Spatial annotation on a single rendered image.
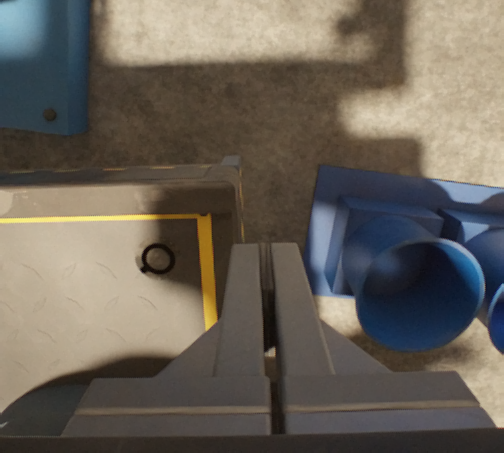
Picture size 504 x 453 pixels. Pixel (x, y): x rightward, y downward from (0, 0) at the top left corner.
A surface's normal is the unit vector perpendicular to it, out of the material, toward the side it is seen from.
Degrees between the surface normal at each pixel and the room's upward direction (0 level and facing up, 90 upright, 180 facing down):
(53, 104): 0
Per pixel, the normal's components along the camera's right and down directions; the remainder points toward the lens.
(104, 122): 0.00, 0.27
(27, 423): -0.12, -0.11
